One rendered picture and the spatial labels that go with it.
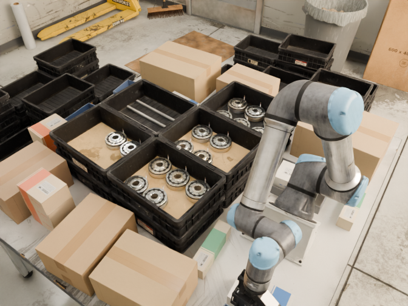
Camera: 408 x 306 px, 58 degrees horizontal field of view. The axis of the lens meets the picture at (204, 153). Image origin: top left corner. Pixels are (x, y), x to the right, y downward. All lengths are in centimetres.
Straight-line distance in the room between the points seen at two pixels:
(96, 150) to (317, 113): 112
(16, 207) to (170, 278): 76
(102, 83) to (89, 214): 178
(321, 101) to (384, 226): 183
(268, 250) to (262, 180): 21
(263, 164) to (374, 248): 163
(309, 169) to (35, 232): 115
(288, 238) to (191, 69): 137
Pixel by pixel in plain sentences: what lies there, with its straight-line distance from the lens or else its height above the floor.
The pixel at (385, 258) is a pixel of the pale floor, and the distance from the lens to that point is 260.
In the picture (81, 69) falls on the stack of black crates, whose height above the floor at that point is 48.
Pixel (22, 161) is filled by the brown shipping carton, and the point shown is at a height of 86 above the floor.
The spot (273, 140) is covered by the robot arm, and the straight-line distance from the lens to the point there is 108.
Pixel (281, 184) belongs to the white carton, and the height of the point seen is 76.
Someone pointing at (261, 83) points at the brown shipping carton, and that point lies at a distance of 218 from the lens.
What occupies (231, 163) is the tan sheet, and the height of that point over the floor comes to 83.
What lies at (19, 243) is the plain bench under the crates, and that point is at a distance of 175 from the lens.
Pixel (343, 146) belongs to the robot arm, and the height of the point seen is 130.
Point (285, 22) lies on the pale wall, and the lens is 457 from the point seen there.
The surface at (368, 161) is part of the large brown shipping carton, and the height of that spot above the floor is 86.
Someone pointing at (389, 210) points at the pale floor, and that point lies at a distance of 286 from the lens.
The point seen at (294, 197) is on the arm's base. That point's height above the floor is 98.
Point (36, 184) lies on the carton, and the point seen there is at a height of 92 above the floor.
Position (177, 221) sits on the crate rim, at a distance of 136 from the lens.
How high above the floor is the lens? 202
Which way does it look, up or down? 43 degrees down
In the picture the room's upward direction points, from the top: straight up
